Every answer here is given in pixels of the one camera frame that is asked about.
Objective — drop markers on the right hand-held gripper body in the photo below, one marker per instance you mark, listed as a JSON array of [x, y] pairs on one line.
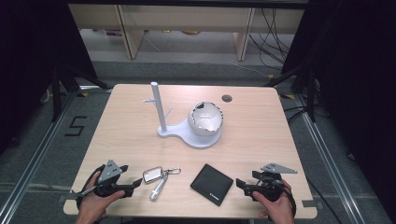
[[270, 186]]

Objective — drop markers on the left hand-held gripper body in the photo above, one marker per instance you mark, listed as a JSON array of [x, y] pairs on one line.
[[109, 174]]

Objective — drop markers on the person's right hand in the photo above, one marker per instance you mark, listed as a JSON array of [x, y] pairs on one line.
[[280, 210]]

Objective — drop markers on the person's left hand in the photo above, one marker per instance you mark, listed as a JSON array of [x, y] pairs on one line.
[[91, 207]]

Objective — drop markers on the small silver flashlight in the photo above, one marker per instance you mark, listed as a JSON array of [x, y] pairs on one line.
[[158, 188]]

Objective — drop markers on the black square wallet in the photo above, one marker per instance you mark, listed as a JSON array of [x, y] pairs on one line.
[[211, 184]]

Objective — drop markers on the grey tape strip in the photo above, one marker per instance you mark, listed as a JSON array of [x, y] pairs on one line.
[[308, 203]]

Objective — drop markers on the white peg stand with base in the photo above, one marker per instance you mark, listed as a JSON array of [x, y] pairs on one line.
[[159, 109]]

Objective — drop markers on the white eggshell-shaped bowl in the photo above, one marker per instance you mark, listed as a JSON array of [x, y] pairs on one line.
[[205, 119]]

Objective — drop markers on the yellow floor tape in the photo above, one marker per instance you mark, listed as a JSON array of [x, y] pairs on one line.
[[288, 96], [82, 94]]

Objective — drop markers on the black metal stand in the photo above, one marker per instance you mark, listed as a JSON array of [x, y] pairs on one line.
[[311, 96], [56, 93]]

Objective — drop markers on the black curtain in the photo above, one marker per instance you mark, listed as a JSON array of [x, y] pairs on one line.
[[31, 46], [358, 77]]

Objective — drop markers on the aluminium floor rail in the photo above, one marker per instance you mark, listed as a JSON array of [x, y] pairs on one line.
[[330, 155], [40, 149]]

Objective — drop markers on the pale wooden desk frame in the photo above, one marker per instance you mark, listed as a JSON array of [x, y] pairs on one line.
[[132, 34]]

